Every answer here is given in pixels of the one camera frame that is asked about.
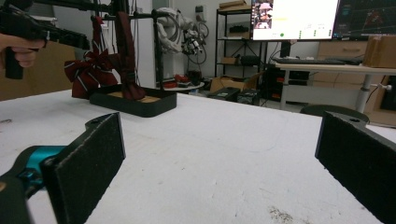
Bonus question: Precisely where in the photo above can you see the dark computer monitor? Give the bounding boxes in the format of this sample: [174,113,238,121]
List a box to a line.
[332,0,396,41]

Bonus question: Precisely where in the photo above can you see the white robot with cables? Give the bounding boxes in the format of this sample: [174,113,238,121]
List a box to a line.
[156,7,210,65]

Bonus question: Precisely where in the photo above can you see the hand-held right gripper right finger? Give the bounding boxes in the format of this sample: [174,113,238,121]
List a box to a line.
[314,110,396,224]

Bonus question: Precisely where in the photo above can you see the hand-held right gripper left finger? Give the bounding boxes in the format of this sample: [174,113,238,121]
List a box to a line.
[0,111,127,224]

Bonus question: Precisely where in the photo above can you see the black keyboard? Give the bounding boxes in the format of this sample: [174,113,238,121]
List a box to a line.
[271,56,364,67]

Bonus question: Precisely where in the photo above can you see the round white table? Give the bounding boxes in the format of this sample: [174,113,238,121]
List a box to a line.
[161,81,206,93]

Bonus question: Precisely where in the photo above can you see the black rack with wooden tray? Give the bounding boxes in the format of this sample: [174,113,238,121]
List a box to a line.
[89,7,178,119]

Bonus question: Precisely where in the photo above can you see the bright computer monitor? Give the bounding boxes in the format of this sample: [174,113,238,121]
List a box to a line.
[250,0,341,42]

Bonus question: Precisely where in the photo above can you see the white desk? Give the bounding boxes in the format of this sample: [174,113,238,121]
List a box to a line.
[274,61,396,115]

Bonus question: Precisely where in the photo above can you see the black computer tower green label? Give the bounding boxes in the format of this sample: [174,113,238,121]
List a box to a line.
[206,86,241,103]

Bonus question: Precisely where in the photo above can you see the dark red neck strap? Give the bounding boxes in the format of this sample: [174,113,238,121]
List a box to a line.
[113,10,148,102]

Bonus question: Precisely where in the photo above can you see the white foam mat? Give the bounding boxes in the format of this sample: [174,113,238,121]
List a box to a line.
[0,89,396,224]

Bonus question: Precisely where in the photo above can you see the black round stool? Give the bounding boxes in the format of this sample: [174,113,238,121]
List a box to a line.
[299,104,371,125]

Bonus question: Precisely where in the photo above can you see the black metal shelf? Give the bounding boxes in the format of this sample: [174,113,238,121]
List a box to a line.
[214,8,269,79]

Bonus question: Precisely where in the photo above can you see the dark red striped bow tie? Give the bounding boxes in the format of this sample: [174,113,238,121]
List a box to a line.
[64,16,120,101]

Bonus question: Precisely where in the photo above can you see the open cardboard box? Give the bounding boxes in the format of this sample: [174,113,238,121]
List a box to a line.
[209,72,265,93]

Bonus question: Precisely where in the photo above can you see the brown board panel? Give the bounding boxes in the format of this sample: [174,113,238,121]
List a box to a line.
[0,40,77,103]

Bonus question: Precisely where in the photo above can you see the brown cardboard box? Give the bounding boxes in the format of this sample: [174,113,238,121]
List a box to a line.
[361,35,396,70]

